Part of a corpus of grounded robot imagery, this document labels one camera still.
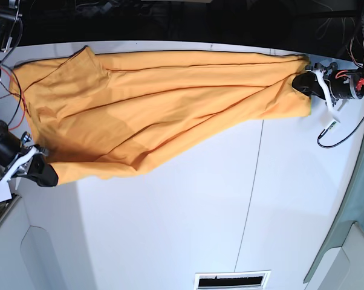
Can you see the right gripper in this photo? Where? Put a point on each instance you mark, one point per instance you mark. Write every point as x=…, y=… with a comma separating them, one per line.
x=12, y=148

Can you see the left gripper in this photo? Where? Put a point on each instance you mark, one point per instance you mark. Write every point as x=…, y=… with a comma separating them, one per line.
x=346, y=84

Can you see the yellow t-shirt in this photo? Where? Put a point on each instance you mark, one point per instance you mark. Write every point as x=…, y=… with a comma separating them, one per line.
x=124, y=114

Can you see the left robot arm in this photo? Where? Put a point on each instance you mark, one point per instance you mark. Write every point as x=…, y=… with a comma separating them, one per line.
x=355, y=47

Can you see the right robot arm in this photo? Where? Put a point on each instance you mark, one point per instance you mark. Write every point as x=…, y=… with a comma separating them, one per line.
x=11, y=30

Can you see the white bin left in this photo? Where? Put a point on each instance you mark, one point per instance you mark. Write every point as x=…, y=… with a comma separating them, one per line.
x=42, y=246

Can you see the white bin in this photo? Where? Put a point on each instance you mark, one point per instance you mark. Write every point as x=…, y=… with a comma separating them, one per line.
x=342, y=267
x=42, y=246

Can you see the white bin right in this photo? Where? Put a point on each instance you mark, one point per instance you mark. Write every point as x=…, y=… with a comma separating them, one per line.
x=342, y=267

